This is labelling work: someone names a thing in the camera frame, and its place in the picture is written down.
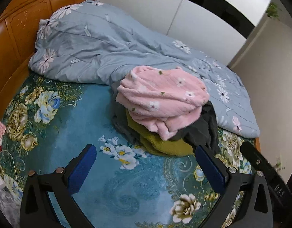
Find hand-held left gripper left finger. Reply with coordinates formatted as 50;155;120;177
20;144;97;228

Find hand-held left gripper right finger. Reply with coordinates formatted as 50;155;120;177
195;145;273;228

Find pink floral fleece pants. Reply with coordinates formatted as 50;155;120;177
116;66;210;141

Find dark grey garment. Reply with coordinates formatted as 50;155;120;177
110;81;221;156

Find teal floral blanket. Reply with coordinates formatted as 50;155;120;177
0;72;256;228

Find olive yellow garment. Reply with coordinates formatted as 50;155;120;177
126;110;194;157

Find grey patterned pillow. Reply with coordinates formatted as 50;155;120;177
0;185;23;228

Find grey-blue floral duvet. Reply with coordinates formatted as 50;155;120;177
28;0;260;138

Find wooden headboard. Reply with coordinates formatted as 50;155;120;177
0;0;97;121

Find white wardrobe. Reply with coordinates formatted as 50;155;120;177
97;0;273;64

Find green hanging plant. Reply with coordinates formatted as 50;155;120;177
266;2;282;20

